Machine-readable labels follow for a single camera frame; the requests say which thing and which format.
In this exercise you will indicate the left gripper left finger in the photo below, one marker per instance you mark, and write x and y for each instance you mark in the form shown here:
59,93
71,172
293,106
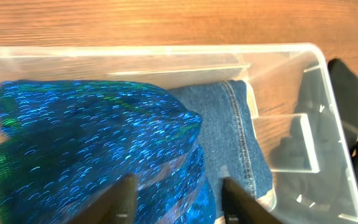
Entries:
117,205

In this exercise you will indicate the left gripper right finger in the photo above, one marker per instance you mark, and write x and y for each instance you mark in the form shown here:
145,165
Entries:
240,208

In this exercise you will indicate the blue denim jeans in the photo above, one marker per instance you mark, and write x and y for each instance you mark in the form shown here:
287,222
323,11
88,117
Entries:
228,140

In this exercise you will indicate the blue sequin cloth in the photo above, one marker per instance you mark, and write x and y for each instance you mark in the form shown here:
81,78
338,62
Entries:
68,141

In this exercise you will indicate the black garment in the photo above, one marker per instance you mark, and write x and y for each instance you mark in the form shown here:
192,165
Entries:
329,193

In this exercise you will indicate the clear plastic storage bin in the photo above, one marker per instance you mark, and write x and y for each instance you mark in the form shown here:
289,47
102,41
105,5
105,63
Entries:
272,73

